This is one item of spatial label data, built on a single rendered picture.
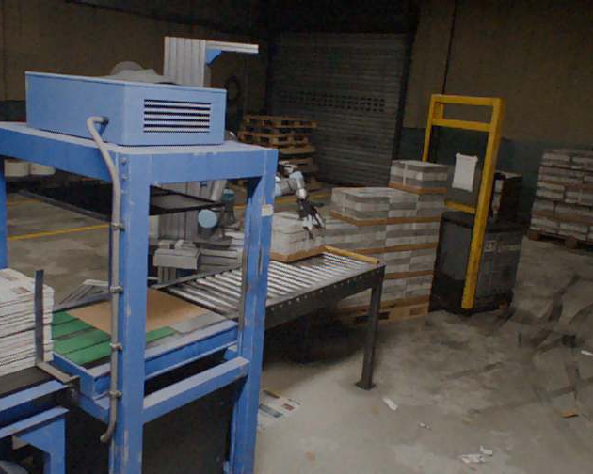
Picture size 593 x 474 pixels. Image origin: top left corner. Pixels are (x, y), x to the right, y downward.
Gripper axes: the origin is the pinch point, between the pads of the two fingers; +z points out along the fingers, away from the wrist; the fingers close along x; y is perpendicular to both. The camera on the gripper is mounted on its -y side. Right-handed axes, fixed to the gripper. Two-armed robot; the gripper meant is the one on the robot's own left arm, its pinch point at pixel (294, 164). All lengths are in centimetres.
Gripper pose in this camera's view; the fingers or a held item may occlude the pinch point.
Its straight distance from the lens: 455.1
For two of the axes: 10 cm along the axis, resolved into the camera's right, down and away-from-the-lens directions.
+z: 9.1, -0.2, 4.2
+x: 3.9, 3.8, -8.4
